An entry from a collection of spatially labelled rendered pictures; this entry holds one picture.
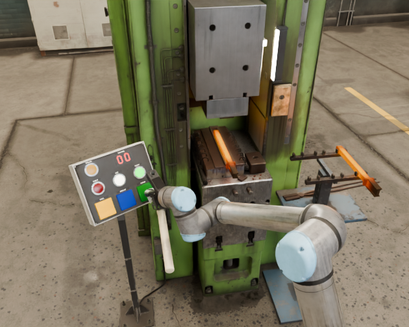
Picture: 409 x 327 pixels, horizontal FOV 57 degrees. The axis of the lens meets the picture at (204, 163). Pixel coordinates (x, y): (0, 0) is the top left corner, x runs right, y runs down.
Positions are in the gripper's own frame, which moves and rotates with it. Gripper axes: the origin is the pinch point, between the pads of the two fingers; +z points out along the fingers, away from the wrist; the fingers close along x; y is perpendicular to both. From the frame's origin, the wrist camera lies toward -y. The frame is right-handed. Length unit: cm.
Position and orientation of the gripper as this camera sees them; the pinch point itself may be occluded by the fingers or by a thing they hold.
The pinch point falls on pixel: (147, 190)
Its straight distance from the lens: 174.2
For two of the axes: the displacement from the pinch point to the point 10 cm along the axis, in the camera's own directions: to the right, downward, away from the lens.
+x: 8.1, -3.3, 4.8
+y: 3.0, 9.4, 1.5
